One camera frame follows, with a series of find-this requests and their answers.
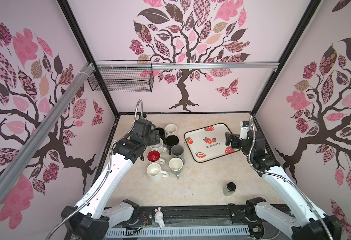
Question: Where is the black mug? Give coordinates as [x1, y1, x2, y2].
[156, 128, 166, 141]

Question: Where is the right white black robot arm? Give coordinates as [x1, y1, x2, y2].
[225, 130, 342, 240]

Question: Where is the white slotted cable duct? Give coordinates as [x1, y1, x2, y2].
[105, 226, 250, 240]

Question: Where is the white round mug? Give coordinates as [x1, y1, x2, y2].
[147, 163, 170, 182]

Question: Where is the cream mug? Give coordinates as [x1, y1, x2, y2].
[150, 138, 168, 153]

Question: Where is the white strawberry tray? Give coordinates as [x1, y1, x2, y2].
[184, 123, 239, 163]

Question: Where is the small grey mug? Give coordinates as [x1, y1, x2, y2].
[169, 158, 183, 179]

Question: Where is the tall grey mug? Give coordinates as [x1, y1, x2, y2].
[171, 145, 185, 164]

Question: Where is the horizontal aluminium rail back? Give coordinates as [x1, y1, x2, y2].
[96, 61, 279, 70]

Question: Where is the white rabbit figurine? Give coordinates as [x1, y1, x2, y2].
[155, 207, 165, 229]

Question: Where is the diagonal aluminium rail left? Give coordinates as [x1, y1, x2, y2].
[0, 63, 95, 204]

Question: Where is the right metal flexible conduit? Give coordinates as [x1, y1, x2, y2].
[247, 115, 333, 240]

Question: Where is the black front base frame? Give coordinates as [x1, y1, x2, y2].
[64, 203, 325, 240]

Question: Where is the black wire basket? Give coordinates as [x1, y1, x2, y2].
[88, 60, 154, 92]

